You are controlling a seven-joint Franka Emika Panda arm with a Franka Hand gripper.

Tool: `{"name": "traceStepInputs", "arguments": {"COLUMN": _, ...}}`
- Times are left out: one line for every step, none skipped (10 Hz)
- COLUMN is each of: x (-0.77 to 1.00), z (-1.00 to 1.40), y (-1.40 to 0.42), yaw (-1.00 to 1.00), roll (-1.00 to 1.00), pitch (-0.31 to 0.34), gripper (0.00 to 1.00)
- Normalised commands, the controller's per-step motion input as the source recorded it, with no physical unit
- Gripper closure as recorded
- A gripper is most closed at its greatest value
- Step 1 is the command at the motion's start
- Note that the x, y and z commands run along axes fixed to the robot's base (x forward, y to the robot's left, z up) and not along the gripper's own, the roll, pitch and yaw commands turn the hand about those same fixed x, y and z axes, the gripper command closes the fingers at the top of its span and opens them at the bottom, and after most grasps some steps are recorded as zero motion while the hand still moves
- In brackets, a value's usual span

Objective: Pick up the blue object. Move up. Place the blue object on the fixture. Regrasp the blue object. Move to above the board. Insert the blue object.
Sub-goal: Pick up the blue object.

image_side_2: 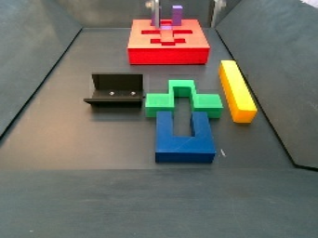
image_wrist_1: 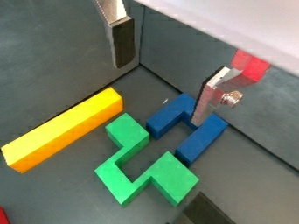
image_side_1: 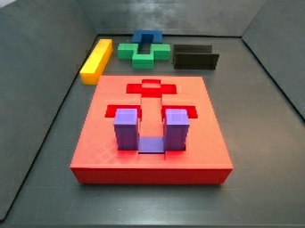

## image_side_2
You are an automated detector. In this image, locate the blue U-shaped block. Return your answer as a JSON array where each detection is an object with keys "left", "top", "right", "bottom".
[{"left": 155, "top": 112, "right": 216, "bottom": 164}]

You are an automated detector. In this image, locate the green stepped block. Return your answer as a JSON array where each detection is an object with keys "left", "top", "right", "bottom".
[{"left": 145, "top": 79, "right": 223, "bottom": 118}]

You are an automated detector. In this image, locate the yellow long bar block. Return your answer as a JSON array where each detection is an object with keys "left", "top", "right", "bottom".
[{"left": 219, "top": 60, "right": 256, "bottom": 124}]

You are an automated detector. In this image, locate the red puzzle base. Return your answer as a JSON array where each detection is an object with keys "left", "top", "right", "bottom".
[{"left": 127, "top": 20, "right": 210, "bottom": 65}]

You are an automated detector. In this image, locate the purple U-shaped block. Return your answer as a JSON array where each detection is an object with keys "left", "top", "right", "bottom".
[{"left": 149, "top": 2, "right": 183, "bottom": 29}]

